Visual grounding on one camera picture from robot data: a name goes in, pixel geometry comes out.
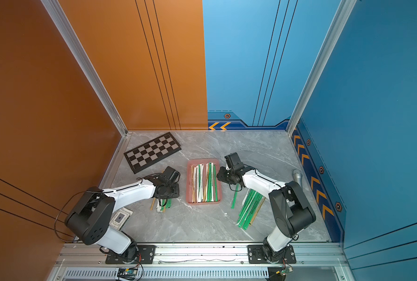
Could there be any aluminium corner post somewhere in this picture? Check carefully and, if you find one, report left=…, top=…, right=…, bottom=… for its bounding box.
left=41, top=0, right=128, bottom=137
left=286, top=0, right=357, bottom=137

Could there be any left aluminium corner post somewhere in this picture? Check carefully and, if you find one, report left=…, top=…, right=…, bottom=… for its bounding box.
left=41, top=0, right=128, bottom=137

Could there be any silver grey microphone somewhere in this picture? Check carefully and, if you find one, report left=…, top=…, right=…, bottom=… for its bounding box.
left=293, top=169, right=303, bottom=186

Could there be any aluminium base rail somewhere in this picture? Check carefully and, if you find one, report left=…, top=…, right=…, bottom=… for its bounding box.
left=48, top=242, right=354, bottom=281

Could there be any pink translucent storage box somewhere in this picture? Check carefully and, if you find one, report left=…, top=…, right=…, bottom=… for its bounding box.
left=186, top=158, right=222, bottom=205

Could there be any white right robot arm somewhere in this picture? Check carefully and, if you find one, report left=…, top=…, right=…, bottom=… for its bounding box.
left=217, top=153, right=316, bottom=263

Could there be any green circuit board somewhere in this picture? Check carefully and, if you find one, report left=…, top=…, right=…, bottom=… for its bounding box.
left=117, top=268, right=138, bottom=281
left=276, top=265, right=293, bottom=281

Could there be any black white chessboard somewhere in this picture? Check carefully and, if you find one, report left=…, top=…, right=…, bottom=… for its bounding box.
left=124, top=132, right=181, bottom=174

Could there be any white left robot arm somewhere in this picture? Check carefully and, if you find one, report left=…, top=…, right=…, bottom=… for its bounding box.
left=64, top=166, right=180, bottom=263

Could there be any green PLA printed straw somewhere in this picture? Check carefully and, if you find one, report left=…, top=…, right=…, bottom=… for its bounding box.
left=206, top=162, right=213, bottom=202

